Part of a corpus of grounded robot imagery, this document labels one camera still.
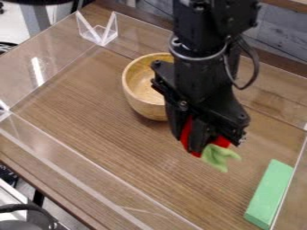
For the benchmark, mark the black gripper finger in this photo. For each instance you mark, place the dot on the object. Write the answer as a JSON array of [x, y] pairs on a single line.
[[176, 115], [201, 133]]

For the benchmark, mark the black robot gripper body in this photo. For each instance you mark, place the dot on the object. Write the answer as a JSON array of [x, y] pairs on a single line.
[[200, 83]]

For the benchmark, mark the red plush strawberry green leaves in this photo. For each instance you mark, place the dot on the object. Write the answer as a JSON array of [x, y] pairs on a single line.
[[216, 152]]

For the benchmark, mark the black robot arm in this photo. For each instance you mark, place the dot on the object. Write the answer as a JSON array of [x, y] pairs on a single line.
[[207, 29]]

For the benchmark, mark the light wooden bowl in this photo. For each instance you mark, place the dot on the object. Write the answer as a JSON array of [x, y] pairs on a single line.
[[144, 100]]

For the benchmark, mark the green rectangular block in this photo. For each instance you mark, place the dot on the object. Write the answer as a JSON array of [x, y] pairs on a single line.
[[263, 205]]

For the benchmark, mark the black device bottom left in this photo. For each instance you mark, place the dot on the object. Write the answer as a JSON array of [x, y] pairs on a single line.
[[28, 217]]

